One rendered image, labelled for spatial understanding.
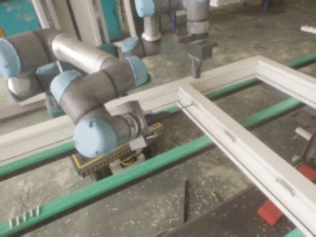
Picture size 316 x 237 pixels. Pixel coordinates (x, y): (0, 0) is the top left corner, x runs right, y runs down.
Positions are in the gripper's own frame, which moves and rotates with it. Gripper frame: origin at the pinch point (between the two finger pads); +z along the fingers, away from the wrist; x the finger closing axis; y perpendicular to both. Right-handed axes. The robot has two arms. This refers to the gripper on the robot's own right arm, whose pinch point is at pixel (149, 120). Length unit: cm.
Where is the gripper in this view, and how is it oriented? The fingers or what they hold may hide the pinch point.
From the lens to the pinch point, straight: 68.5
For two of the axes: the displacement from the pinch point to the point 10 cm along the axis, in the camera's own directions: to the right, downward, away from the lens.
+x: -3.4, -9.4, 0.0
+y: 8.8, -3.2, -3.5
